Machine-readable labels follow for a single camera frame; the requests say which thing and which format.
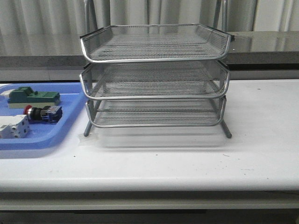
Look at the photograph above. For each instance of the silver mesh bottom tray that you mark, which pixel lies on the silver mesh bottom tray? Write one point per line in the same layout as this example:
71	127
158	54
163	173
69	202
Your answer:
156	112

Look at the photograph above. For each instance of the green terminal block component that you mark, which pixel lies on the green terminal block component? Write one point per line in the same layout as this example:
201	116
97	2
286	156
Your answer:
24	96

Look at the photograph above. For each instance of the silver mesh tray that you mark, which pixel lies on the silver mesh tray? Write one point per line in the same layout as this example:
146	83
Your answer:
187	79
145	43
156	112

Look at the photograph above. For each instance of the grey metal rack frame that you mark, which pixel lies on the grey metal rack frame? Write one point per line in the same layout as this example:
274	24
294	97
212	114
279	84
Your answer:
222	124

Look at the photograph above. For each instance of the silver mesh top tray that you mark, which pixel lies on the silver mesh top tray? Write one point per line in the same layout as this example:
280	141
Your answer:
145	43

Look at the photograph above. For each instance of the red emergency stop button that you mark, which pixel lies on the red emergency stop button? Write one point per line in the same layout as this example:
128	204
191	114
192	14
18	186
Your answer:
48	114

